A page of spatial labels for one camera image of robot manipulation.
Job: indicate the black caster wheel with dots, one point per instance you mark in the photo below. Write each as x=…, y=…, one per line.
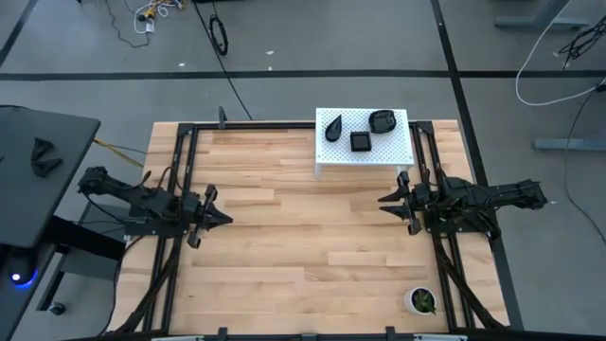
x=57, y=309

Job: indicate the white power adapter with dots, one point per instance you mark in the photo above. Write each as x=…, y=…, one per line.
x=149, y=26

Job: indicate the black square mini plate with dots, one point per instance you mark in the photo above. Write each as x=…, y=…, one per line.
x=361, y=141

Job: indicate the white bracket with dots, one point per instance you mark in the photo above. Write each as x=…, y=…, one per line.
x=440, y=338
x=177, y=338

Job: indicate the white pot with succulent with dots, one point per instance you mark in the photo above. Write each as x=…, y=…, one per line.
x=420, y=300

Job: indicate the black teardrop mini plate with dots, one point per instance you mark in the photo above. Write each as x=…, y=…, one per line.
x=333, y=130

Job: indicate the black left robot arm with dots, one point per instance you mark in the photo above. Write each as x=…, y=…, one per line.
x=137, y=199

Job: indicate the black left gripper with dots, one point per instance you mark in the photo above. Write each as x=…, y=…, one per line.
x=199, y=213

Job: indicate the white perforated metal shelf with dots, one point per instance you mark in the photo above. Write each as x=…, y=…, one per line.
x=393, y=147

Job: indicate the black triangular plastic part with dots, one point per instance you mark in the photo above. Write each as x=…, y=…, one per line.
x=41, y=148

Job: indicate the black rounded mini plate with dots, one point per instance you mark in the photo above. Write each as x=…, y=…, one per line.
x=382, y=121

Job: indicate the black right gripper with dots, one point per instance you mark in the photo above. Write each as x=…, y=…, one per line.
x=416, y=201

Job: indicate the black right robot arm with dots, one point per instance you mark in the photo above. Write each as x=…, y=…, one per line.
x=497, y=199

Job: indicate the black computer mouse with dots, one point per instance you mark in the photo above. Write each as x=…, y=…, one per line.
x=21, y=265

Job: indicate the grey table foot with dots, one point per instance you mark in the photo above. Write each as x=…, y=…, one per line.
x=540, y=22
x=568, y=144

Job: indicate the black desk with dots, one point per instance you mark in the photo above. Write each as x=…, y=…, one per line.
x=28, y=208
x=14, y=312

